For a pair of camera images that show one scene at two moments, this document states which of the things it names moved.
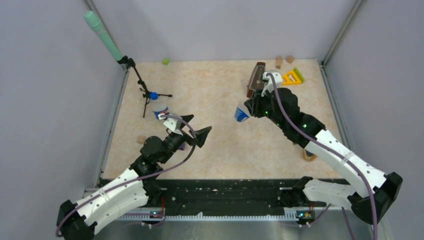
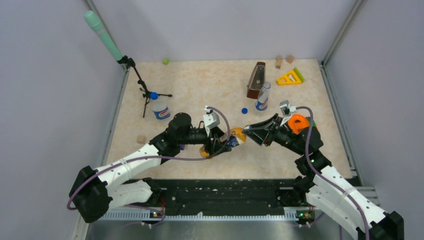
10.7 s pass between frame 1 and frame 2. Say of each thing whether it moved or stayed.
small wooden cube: stayed
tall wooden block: stayed
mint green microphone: stayed
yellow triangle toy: stayed
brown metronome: stayed
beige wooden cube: stayed
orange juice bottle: moved
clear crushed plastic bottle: moved
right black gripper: moved
